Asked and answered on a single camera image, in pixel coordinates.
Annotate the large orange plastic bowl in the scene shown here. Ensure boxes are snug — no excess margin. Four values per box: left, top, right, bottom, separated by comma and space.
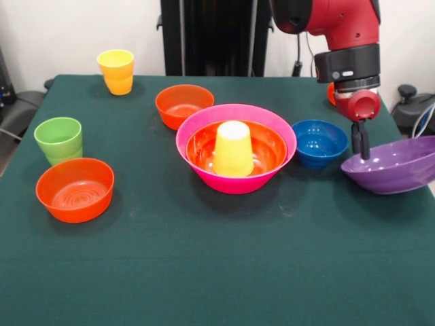
185, 120, 288, 177

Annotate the blue plastic bowl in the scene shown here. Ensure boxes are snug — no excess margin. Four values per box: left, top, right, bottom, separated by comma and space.
291, 119, 350, 170

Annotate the dark green table cloth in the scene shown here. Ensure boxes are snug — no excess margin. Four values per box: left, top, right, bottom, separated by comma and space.
0, 74, 435, 326

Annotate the black hanging wall cable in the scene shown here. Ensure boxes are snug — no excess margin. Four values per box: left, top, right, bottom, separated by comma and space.
292, 32, 315, 78

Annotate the purple plastic bowl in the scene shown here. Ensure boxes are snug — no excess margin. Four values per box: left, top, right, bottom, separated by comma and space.
341, 135, 435, 196

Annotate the large pink plastic bowl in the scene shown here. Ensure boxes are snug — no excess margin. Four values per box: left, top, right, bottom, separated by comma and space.
175, 103, 298, 196

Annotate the small orange plastic bowl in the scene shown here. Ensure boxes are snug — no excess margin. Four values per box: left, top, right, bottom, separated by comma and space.
155, 84, 215, 132
35, 158, 116, 224

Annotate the black chair base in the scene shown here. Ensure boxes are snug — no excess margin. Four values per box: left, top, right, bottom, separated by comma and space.
390, 84, 435, 137
0, 90, 45, 137

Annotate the tangle of floor cables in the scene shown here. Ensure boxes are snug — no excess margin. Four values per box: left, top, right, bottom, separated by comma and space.
411, 103, 435, 139

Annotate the green plastic cup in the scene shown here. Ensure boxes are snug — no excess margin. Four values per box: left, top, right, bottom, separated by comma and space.
33, 117, 84, 167

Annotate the yellow plastic cup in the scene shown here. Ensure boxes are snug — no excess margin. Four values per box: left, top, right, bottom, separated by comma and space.
97, 49, 135, 96
213, 120, 255, 178

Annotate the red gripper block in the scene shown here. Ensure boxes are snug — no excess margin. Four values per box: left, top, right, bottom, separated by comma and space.
334, 88, 382, 161

